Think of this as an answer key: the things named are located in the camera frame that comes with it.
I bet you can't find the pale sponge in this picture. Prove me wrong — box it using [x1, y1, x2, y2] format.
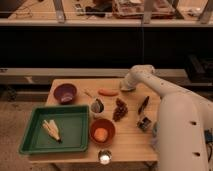
[120, 86, 136, 92]

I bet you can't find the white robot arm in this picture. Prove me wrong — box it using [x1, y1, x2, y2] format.
[120, 65, 213, 171]

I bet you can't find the orange carrot toy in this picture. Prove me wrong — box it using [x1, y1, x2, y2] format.
[98, 89, 119, 97]

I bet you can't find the small tan stick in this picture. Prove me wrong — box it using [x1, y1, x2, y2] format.
[84, 89, 93, 98]

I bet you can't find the brown grape bunch toy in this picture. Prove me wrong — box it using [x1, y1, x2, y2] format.
[113, 98, 128, 122]

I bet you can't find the orange bowl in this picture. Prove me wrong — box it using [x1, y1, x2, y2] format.
[89, 118, 115, 147]

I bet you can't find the dark eggplant toy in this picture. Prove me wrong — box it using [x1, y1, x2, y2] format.
[138, 96, 150, 115]

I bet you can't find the purple bowl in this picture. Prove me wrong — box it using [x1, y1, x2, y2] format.
[53, 83, 77, 104]

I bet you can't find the orange round fruit toy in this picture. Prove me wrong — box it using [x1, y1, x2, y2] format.
[94, 128, 108, 142]

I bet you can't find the green plastic tray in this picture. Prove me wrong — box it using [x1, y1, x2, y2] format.
[19, 105, 89, 154]

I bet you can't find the blue grey mug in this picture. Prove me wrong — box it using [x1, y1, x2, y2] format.
[152, 122, 158, 149]

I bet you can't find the baby corn toy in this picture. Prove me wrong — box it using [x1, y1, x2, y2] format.
[42, 120, 62, 143]

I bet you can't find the cluttered tray on shelf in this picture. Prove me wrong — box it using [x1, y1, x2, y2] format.
[112, 0, 175, 18]

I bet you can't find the black box on right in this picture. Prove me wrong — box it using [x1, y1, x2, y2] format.
[185, 55, 213, 83]

